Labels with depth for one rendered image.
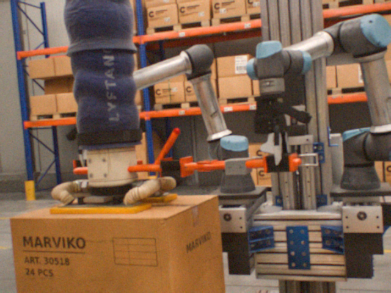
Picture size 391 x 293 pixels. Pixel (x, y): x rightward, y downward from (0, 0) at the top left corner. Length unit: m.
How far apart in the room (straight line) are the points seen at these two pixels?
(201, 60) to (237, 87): 6.83
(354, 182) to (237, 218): 0.47
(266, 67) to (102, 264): 0.78
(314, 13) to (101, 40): 0.97
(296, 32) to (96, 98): 0.96
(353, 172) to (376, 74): 0.39
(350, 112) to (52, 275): 8.63
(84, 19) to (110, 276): 0.81
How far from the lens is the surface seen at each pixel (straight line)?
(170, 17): 9.39
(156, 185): 1.62
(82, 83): 1.69
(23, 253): 1.80
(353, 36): 1.86
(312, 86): 2.19
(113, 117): 1.65
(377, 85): 1.88
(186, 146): 10.48
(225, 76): 8.95
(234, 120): 10.23
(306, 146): 2.11
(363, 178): 2.00
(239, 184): 2.06
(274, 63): 1.49
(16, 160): 12.63
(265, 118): 1.48
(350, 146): 2.01
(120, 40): 1.69
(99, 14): 1.68
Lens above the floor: 1.34
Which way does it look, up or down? 3 degrees down
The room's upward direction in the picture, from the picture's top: 4 degrees counter-clockwise
